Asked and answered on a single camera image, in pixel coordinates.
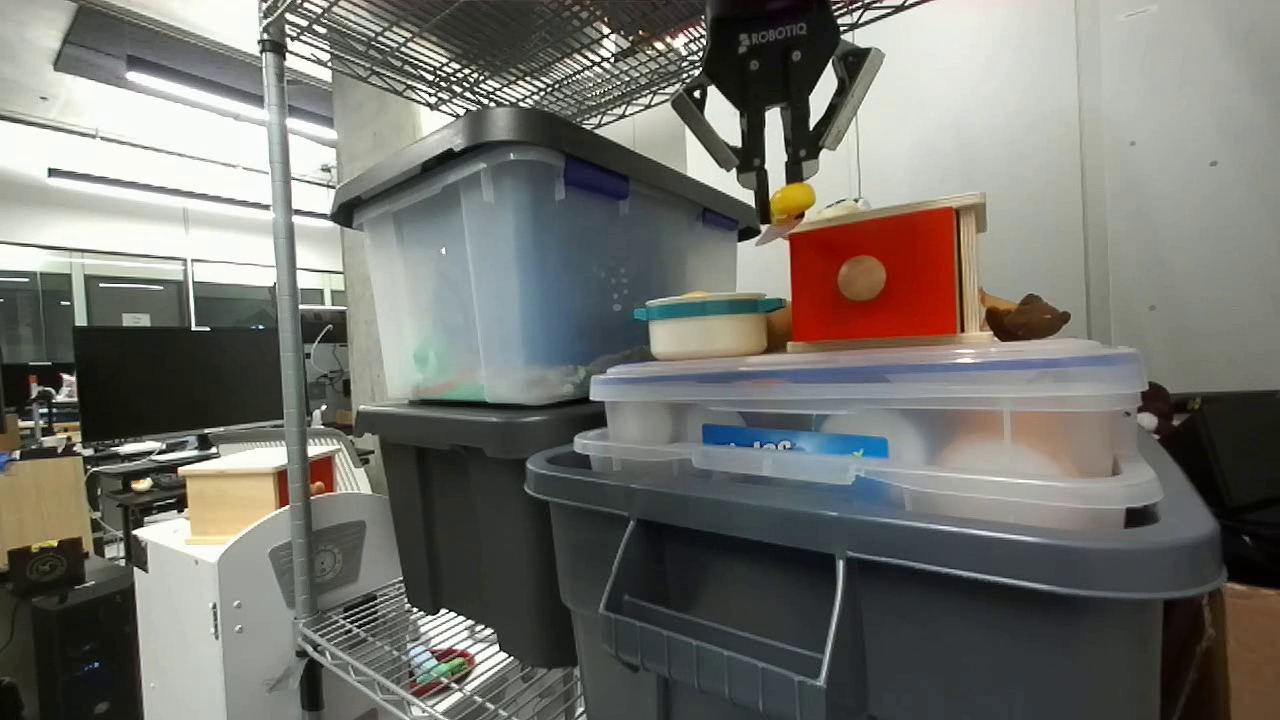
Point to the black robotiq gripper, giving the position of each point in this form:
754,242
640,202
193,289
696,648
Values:
769,55

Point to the yellow toy food piece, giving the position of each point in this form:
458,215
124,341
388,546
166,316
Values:
790,202

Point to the red drawer with wooden knob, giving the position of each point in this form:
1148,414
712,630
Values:
921,300

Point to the red wooden box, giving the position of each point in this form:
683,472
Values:
972,265

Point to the dark brown toy food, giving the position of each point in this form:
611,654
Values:
1027,316

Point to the clear tote with dark lid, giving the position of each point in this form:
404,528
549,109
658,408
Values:
507,283

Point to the clear flat container blue rim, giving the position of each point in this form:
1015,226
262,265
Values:
1015,401

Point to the clear flat storage container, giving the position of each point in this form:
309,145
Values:
1042,502

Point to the small brown white toy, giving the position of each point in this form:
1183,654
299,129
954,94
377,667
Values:
1159,406

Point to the dark grey tote bin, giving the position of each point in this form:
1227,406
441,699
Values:
466,522

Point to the large grey tote bin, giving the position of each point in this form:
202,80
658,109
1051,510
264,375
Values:
933,642

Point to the long ceiling light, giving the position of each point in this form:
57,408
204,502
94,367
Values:
226,104
202,189

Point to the small green red toy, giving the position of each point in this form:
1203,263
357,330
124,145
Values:
435,667

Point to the black computer monitor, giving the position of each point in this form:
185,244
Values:
175,382

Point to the small pale wooden box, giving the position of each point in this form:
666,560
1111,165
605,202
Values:
226,502

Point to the brown cardboard box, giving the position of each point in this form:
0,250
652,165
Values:
1252,654

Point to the white toy cabinet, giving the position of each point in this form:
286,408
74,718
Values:
202,627

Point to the tan wooden crate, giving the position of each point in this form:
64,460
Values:
40,502

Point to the black computer tower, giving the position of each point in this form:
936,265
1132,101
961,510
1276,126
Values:
80,644

